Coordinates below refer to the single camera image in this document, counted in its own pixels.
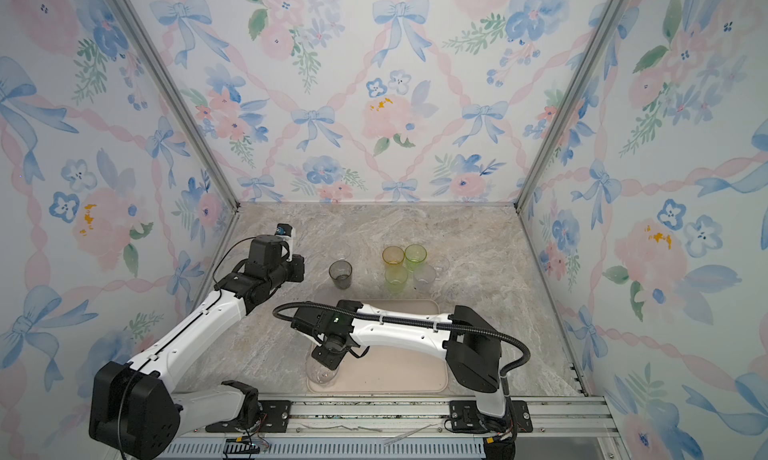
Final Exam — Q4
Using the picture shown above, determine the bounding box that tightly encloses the clear plastic cup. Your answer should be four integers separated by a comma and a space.
412, 264, 437, 295
429, 255, 451, 279
329, 242, 352, 261
305, 355, 338, 387

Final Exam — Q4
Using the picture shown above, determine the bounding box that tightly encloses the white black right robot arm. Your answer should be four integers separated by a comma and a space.
275, 300, 513, 433

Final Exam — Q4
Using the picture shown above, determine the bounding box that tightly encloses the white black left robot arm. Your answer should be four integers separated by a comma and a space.
89, 224, 305, 459

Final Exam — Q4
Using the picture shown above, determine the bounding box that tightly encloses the beige plastic tray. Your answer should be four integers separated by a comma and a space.
307, 300, 449, 395

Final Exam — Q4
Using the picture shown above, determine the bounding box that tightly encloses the grey smoked plastic cup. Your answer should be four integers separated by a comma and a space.
328, 260, 353, 290

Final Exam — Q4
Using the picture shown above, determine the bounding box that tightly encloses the light green plastic cup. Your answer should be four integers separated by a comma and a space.
385, 264, 409, 294

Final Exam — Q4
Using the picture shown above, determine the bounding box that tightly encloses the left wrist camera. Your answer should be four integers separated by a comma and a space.
275, 223, 294, 244

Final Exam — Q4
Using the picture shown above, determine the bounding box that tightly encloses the black corrugated cable conduit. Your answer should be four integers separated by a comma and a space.
272, 302, 532, 378

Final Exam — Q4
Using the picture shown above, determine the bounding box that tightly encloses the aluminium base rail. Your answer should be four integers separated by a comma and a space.
152, 395, 629, 459

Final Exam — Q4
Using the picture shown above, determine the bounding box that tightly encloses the aluminium corner post left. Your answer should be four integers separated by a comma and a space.
105, 0, 240, 212

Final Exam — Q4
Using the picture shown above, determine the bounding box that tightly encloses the aluminium corner post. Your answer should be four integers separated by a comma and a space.
515, 0, 629, 216
105, 0, 240, 212

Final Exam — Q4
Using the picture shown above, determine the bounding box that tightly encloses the aluminium corner post right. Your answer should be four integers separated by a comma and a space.
515, 0, 629, 216

